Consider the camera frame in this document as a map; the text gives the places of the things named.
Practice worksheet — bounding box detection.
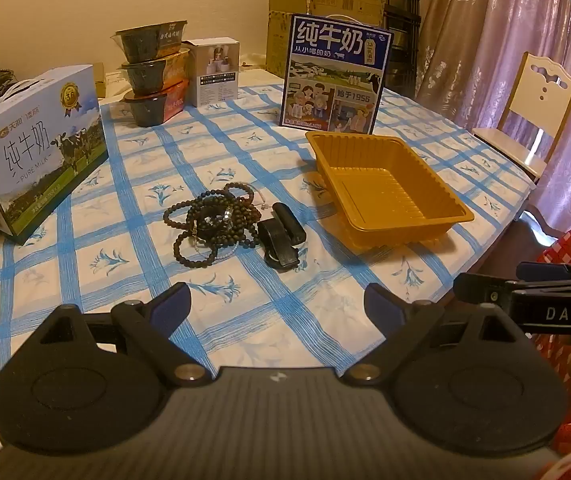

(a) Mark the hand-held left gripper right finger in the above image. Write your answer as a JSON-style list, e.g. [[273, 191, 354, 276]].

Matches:
[[343, 282, 523, 383]]

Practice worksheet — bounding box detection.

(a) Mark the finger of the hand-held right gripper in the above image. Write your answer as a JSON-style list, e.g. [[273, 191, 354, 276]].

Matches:
[[516, 261, 571, 284], [453, 271, 517, 307]]

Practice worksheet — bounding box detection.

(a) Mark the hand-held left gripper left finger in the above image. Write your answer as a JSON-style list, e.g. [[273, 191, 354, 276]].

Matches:
[[30, 281, 211, 383]]

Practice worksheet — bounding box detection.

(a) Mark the long dark bead necklace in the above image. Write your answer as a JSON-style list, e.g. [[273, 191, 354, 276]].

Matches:
[[163, 190, 261, 268]]

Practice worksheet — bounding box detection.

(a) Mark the silver chain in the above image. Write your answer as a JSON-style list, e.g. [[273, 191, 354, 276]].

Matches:
[[190, 207, 241, 261]]

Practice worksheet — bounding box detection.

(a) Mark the black hair clip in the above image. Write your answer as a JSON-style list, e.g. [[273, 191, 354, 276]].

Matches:
[[257, 202, 307, 272]]

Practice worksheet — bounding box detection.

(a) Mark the yellow plastic tray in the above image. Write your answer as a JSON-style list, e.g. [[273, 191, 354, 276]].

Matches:
[[305, 131, 475, 253]]

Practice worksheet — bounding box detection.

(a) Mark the brown bead bracelet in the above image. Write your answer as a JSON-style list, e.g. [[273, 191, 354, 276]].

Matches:
[[223, 182, 257, 226]]

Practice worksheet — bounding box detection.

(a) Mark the blue checked tablecloth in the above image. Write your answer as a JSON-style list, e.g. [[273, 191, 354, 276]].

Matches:
[[0, 82, 539, 411]]

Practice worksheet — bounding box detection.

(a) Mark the white wooden chair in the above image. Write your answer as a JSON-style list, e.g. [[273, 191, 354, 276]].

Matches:
[[473, 51, 571, 183]]

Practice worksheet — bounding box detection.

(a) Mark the light blue milk carton box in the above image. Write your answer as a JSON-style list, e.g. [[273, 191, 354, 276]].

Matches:
[[0, 64, 109, 238]]

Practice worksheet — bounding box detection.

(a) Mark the black food bowl orange label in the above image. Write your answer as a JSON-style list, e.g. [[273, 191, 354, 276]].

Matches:
[[124, 80, 189, 127]]

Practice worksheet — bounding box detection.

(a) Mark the tan cardboard box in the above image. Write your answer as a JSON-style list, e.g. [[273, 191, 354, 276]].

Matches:
[[93, 62, 131, 98]]

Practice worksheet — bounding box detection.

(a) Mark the black food bowl yellow label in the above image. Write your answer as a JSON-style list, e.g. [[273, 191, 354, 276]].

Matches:
[[120, 49, 190, 95]]

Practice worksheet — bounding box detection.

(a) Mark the dark blue milk carton box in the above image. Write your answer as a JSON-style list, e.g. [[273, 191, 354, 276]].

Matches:
[[280, 13, 393, 136]]

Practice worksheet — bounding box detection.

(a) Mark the small white product box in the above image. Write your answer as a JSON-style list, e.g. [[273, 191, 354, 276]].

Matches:
[[183, 36, 240, 108]]

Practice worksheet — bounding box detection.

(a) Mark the pink patterned curtain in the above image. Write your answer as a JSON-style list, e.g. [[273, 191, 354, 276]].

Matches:
[[413, 0, 571, 221]]

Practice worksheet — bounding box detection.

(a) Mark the black food bowl grey label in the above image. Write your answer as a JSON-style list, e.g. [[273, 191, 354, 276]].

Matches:
[[112, 20, 189, 63]]

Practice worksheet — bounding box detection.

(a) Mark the black folding ladder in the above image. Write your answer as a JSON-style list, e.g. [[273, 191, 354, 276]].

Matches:
[[380, 0, 422, 98]]

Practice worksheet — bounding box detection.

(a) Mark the large brown cardboard box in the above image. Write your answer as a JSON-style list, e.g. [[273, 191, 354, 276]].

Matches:
[[267, 0, 386, 78]]

